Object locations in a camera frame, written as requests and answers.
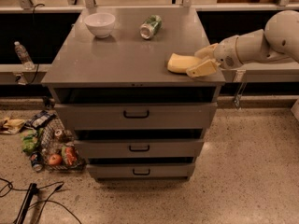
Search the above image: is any yellow snack bag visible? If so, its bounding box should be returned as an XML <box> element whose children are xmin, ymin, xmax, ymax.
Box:
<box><xmin>0</xmin><ymin>118</ymin><xmax>25</xmax><ymax>134</ymax></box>

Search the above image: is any blue soda can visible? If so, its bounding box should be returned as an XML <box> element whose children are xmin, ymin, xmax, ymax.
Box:
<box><xmin>30</xmin><ymin>151</ymin><xmax>43</xmax><ymax>172</ymax></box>

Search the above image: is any clear plastic water bottle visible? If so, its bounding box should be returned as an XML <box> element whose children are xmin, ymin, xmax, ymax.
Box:
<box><xmin>14</xmin><ymin>41</ymin><xmax>35</xmax><ymax>70</ymax></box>

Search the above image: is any red apple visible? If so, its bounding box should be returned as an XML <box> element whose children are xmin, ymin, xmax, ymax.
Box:
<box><xmin>48</xmin><ymin>154</ymin><xmax>63</xmax><ymax>166</ymax></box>

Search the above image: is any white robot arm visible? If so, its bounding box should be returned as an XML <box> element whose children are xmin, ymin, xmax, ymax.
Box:
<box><xmin>186</xmin><ymin>10</ymin><xmax>299</xmax><ymax>77</ymax></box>

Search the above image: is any blue white snack bag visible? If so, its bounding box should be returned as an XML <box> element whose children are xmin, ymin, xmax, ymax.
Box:
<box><xmin>25</xmin><ymin>110</ymin><xmax>56</xmax><ymax>129</ymax></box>

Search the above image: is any small can in basket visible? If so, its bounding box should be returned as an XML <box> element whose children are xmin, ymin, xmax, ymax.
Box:
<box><xmin>54</xmin><ymin>129</ymin><xmax>65</xmax><ymax>142</ymax></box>

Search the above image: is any white bowl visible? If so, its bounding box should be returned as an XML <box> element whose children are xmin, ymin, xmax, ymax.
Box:
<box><xmin>84</xmin><ymin>12</ymin><xmax>116</xmax><ymax>38</ymax></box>

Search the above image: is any wire basket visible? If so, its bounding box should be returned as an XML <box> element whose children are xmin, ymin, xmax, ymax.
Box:
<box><xmin>40</xmin><ymin>118</ymin><xmax>85</xmax><ymax>172</ymax></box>

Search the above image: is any black cable on floor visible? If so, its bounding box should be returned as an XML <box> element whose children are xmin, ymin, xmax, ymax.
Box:
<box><xmin>0</xmin><ymin>177</ymin><xmax>82</xmax><ymax>224</ymax></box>

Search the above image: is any green soda can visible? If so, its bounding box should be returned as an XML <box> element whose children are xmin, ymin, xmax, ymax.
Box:
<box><xmin>139</xmin><ymin>15</ymin><xmax>162</xmax><ymax>40</ymax></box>

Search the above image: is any green chip bag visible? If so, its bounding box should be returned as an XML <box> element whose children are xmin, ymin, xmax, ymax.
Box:
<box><xmin>21</xmin><ymin>128</ymin><xmax>43</xmax><ymax>155</ymax></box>

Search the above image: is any middle grey drawer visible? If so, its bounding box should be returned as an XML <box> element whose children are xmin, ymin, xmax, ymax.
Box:
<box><xmin>75</xmin><ymin>139</ymin><xmax>204</xmax><ymax>159</ymax></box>

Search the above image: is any black stand bar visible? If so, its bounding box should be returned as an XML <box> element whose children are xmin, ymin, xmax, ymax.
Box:
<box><xmin>13</xmin><ymin>183</ymin><xmax>38</xmax><ymax>224</ymax></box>

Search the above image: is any red green snack bag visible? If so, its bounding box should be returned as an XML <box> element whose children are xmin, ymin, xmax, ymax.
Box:
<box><xmin>62</xmin><ymin>146</ymin><xmax>78</xmax><ymax>166</ymax></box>

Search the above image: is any grey drawer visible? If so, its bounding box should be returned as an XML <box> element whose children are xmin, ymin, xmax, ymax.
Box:
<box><xmin>87</xmin><ymin>163</ymin><xmax>195</xmax><ymax>179</ymax></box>
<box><xmin>55</xmin><ymin>103</ymin><xmax>217</xmax><ymax>131</ymax></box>
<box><xmin>75</xmin><ymin>139</ymin><xmax>204</xmax><ymax>159</ymax></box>

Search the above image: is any bottom grey drawer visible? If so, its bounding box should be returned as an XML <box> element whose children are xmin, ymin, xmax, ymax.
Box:
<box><xmin>87</xmin><ymin>163</ymin><xmax>195</xmax><ymax>179</ymax></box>

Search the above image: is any grey drawer cabinet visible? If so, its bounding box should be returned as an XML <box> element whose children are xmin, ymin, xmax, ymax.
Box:
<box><xmin>41</xmin><ymin>7</ymin><xmax>226</xmax><ymax>183</ymax></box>

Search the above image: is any yellow sponge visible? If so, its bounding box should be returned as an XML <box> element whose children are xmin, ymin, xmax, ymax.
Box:
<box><xmin>167</xmin><ymin>53</ymin><xmax>201</xmax><ymax>74</ymax></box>

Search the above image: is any top grey drawer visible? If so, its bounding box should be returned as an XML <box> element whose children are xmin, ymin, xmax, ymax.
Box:
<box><xmin>55</xmin><ymin>103</ymin><xmax>217</xmax><ymax>131</ymax></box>

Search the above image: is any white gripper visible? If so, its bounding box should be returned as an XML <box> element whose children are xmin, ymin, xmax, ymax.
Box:
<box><xmin>186</xmin><ymin>35</ymin><xmax>242</xmax><ymax>77</ymax></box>

